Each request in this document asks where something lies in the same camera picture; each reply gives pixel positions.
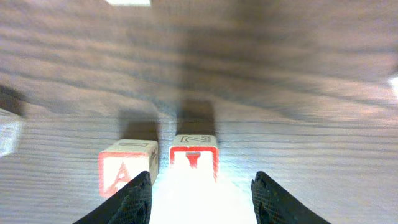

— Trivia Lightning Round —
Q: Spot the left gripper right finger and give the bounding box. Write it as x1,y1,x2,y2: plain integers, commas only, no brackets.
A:
251,171,329,224

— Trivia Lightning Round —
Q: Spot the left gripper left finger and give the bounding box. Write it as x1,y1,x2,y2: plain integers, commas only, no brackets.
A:
74,171,152,224

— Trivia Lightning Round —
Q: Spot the red A block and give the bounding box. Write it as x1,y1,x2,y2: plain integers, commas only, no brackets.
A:
98,139,159,198

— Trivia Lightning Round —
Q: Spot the red I block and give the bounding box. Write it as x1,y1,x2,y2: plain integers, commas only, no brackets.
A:
169,134,219,183

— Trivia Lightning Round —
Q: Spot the green N block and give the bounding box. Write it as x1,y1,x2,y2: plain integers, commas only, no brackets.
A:
1,109,24,157

